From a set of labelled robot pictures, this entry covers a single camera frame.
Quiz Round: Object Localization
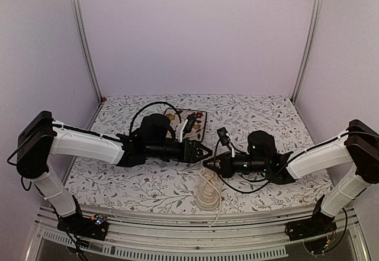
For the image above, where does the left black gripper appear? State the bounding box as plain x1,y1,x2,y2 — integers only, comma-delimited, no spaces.
146,139,213,163

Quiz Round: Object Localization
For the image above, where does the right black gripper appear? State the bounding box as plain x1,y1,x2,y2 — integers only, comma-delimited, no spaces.
204,150,268,178

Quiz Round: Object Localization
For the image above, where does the white shoelace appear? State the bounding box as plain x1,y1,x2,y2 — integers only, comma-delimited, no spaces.
200,167,223,228

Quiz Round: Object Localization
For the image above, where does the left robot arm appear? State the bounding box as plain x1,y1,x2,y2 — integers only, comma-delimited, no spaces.
7,111,213,234

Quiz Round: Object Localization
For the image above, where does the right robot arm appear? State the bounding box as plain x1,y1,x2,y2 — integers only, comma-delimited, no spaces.
203,120,378,235

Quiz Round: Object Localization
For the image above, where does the square floral ceramic plate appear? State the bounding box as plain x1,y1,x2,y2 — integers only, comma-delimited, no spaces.
163,108,207,142

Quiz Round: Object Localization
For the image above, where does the floral patterned table mat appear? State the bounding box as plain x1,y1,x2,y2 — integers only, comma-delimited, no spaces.
65,95,333,215

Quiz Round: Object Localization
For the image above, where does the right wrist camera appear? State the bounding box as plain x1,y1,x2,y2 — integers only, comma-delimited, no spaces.
217,127,236,157

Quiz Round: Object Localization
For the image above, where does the aluminium front rail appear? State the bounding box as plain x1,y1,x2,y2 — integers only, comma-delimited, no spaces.
25,204,371,261

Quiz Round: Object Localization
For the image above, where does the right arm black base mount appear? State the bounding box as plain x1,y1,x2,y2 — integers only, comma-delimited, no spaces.
284,195,337,241

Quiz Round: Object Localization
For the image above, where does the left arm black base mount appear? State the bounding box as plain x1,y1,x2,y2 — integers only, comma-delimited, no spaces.
57,198,110,241

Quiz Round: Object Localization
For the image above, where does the right aluminium corner post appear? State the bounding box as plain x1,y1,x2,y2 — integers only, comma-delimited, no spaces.
290,0,323,106

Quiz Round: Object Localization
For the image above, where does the aluminium corner post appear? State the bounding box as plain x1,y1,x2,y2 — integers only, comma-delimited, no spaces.
70,0,103,104
290,0,323,106

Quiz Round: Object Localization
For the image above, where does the left aluminium corner post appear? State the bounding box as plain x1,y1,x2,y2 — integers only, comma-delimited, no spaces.
70,0,103,104

